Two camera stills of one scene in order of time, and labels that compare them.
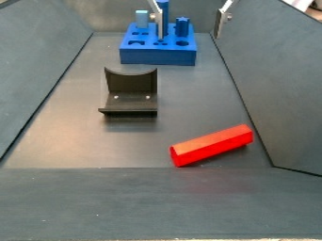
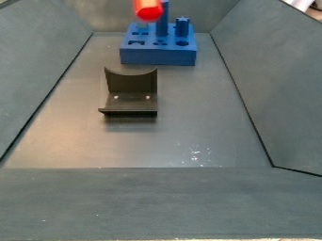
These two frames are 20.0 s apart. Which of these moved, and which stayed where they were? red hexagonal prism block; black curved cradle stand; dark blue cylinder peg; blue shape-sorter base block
Moved: red hexagonal prism block
Stayed: dark blue cylinder peg; blue shape-sorter base block; black curved cradle stand
